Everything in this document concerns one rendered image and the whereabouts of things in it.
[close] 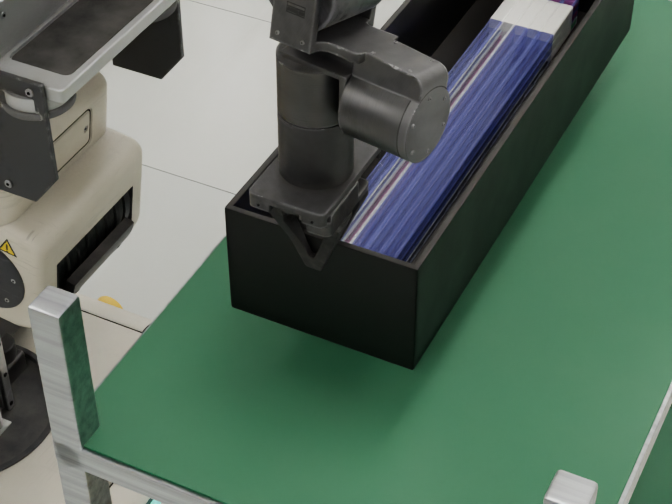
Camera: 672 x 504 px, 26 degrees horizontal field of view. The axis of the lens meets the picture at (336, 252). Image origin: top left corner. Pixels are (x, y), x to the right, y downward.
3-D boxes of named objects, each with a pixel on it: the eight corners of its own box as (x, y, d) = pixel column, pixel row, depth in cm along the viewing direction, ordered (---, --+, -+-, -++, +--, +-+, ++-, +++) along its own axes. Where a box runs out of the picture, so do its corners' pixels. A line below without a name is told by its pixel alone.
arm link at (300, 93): (307, 9, 106) (258, 43, 103) (385, 39, 103) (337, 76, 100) (308, 87, 111) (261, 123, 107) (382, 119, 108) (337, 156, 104)
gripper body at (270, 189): (382, 161, 114) (385, 82, 109) (324, 236, 107) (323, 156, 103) (309, 138, 117) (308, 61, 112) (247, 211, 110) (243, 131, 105)
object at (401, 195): (515, 9, 159) (517, -18, 157) (576, 24, 156) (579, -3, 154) (300, 291, 125) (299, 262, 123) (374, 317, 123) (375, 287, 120)
